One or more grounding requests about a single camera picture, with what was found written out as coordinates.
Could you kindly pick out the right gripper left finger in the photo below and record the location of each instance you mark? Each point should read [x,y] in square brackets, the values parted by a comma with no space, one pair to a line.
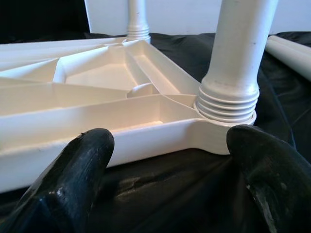
[60,194]

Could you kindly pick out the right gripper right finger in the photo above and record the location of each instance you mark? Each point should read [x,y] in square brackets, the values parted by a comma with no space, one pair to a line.
[274,182]

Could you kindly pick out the white plastic table top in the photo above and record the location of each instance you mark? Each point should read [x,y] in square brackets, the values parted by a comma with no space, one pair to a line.
[97,97]

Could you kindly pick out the white plastic table leg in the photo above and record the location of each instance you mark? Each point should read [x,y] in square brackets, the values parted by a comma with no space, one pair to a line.
[137,14]
[238,48]
[294,55]

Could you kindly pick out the black glossy tablecloth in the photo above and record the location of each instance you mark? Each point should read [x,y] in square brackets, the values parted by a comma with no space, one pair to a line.
[170,194]

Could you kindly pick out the black door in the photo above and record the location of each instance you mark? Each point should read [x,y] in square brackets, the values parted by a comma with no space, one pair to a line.
[36,14]

